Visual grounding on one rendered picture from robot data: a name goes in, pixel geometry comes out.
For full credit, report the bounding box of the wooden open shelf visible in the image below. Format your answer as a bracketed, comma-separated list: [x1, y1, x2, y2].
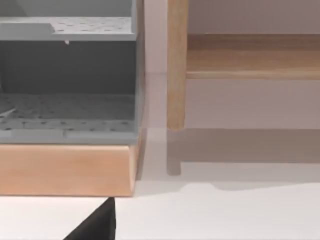
[166, 0, 320, 132]

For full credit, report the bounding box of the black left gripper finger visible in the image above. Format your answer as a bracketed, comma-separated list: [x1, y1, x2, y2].
[62, 196, 118, 240]

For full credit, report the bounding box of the pale wooden drawer front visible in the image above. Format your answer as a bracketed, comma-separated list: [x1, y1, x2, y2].
[0, 127, 147, 198]

